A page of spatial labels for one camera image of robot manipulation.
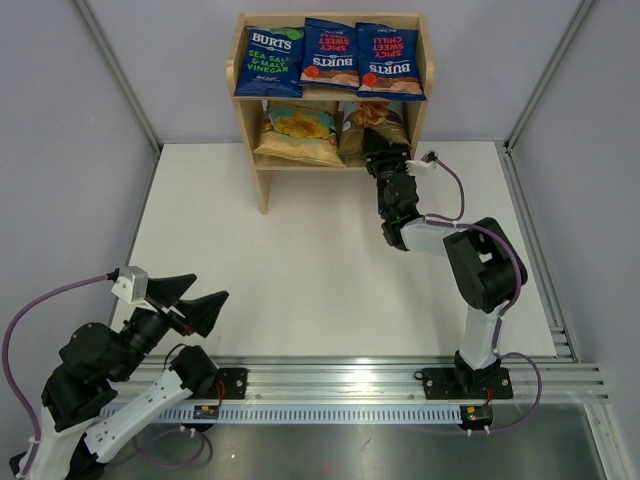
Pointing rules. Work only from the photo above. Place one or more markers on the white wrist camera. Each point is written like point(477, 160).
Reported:
point(130, 285)
point(423, 166)

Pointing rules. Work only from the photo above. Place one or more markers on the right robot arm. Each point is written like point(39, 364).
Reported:
point(487, 271)

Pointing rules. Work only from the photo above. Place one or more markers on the white slotted cable duct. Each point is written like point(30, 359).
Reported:
point(307, 414)

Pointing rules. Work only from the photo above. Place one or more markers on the wooden two-tier shelf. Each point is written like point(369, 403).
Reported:
point(249, 111)

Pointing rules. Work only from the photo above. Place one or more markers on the aluminium mounting rail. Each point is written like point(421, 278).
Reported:
point(390, 379)

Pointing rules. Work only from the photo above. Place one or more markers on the blue Burts chilli bag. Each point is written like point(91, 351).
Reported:
point(387, 63)
point(330, 55)

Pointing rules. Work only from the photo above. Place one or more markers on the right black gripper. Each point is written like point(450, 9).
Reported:
point(375, 144)

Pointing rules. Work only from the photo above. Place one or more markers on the tan kettle cooked chips bag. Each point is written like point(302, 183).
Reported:
point(301, 131)

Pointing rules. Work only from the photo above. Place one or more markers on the blue Burts sea salt bag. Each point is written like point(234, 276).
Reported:
point(272, 63)

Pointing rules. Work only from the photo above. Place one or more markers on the light blue cassava chips bag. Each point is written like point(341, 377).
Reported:
point(387, 116)

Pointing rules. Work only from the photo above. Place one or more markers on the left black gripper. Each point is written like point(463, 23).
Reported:
point(200, 314)

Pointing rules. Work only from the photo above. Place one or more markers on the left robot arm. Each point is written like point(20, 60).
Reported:
point(70, 441)

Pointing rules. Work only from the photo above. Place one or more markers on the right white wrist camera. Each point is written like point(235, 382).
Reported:
point(423, 166)

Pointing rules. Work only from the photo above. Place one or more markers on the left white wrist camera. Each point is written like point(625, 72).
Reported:
point(130, 285)

